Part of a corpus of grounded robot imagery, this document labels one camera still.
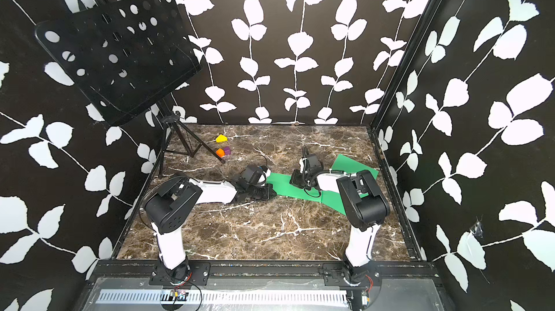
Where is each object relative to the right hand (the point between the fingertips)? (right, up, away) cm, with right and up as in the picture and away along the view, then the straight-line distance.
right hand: (288, 177), depth 98 cm
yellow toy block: (-36, +18, +16) cm, 44 cm away
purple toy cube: (-31, +12, +9) cm, 34 cm away
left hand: (-4, -6, -5) cm, 9 cm away
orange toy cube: (-34, +11, +9) cm, 37 cm away
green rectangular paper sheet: (-4, -3, +1) cm, 5 cm away
